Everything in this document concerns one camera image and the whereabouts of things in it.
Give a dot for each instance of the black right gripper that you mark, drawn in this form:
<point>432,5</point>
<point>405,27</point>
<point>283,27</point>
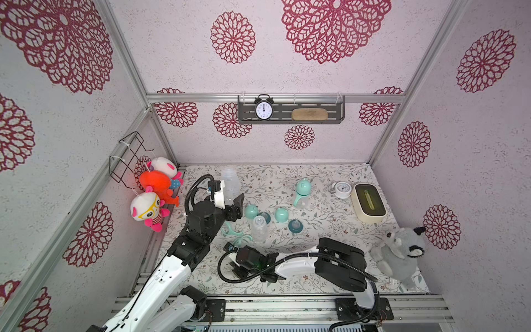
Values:
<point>236,257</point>

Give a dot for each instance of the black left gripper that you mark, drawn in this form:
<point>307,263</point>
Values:
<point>232,214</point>

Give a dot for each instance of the teal nipple collar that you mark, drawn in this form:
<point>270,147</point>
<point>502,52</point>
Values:
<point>295,226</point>
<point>266,216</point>

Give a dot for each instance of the mint bottle cap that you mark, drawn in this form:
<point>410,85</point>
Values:
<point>303,187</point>
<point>281,215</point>
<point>251,211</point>

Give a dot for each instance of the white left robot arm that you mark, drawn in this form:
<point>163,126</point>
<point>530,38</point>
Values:
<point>143,313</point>

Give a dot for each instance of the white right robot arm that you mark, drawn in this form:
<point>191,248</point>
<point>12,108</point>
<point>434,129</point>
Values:
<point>336,262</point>

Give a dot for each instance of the orange plush toy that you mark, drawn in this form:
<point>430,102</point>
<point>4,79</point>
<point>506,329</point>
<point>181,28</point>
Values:
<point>159,183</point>

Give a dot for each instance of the white plush blue polka-dot outfit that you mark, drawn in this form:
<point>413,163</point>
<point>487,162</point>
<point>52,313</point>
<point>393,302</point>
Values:
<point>168,168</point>

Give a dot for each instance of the white plush red striped outfit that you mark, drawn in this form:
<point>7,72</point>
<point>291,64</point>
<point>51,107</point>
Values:
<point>148,208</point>

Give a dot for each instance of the black alarm clock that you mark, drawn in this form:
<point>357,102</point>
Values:
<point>263,106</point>

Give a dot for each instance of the white small alarm clock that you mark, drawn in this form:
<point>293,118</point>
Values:
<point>340,189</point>

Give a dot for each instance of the wooden brush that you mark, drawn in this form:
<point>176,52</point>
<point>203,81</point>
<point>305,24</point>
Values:
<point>309,114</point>

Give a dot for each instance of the cream box dark lid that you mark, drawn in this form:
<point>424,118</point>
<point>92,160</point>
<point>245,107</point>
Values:
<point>368,204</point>

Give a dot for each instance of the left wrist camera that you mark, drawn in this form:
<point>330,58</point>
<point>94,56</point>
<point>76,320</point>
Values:
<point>216,190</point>

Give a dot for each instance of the grey wall shelf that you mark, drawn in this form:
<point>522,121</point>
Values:
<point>283,109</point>

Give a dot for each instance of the black wire basket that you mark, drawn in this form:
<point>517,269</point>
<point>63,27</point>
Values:
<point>122,164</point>

